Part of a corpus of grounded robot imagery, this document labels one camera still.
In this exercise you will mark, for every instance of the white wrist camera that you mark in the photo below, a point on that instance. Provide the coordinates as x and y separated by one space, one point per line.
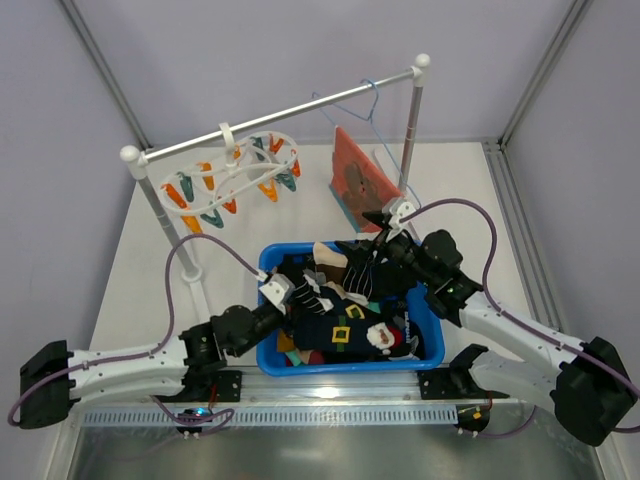
277 290
396 213

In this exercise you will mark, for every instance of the beige brown sock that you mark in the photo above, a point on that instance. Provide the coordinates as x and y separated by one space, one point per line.
332 264

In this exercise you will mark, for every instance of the aluminium rail frame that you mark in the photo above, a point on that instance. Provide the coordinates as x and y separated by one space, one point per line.
145 298

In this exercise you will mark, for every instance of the blue plastic bin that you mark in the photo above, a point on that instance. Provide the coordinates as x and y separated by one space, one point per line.
419 321

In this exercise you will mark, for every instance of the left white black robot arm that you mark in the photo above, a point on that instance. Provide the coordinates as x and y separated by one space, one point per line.
55 379

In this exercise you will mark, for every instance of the white oval clip hanger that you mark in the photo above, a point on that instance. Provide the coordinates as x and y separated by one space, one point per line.
265 162

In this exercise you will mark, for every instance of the black white pinstripe sock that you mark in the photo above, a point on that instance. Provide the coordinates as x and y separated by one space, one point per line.
367 279

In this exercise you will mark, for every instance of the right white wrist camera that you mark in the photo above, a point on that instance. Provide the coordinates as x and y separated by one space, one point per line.
396 213

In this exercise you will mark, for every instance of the blue wire hanger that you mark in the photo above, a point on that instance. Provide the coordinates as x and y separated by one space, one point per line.
370 119

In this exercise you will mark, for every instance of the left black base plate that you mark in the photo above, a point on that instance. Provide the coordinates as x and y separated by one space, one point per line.
228 386

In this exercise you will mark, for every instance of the orange bear towel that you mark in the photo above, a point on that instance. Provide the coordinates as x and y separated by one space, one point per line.
357 184

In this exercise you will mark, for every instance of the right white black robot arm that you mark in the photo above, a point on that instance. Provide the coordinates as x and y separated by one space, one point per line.
583 384

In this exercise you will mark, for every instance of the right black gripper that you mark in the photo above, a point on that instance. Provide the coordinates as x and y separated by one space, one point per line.
382 238

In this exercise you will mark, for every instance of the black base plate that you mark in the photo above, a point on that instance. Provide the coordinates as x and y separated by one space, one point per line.
452 384
228 386

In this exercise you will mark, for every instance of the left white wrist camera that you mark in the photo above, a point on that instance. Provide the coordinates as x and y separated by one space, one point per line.
277 290

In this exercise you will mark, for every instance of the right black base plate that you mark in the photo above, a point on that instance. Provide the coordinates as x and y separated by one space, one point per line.
452 384

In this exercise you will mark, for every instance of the navy santa belt sock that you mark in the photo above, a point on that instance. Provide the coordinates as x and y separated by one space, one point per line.
372 337

